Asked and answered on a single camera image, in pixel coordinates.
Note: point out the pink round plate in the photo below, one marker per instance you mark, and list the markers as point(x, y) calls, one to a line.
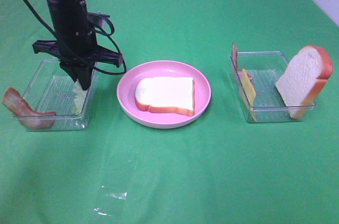
point(162, 68)

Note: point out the green lettuce leaf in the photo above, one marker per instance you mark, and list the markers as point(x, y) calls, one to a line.
point(79, 98)

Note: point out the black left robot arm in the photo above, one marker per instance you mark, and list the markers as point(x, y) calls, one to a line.
point(65, 8)

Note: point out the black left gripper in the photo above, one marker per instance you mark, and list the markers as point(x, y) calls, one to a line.
point(76, 43)

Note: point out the bacon strip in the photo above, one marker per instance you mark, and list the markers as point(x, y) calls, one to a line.
point(20, 108)
point(234, 56)

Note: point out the white bread slice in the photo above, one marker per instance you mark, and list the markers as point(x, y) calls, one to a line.
point(166, 95)
point(304, 78)

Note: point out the clear right plastic container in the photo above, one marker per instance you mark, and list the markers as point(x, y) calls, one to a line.
point(264, 68)

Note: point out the yellow cheese slice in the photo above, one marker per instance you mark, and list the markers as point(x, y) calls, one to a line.
point(249, 90)

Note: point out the standing white bread slice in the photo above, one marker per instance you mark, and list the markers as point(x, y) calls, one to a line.
point(304, 78)

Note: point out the clear plastic container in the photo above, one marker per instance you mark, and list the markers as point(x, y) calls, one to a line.
point(264, 68)
point(50, 89)

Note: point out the clear left plastic container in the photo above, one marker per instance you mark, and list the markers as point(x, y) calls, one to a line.
point(50, 89)

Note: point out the clear plastic wrap strip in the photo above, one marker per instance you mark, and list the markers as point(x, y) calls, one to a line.
point(113, 190)

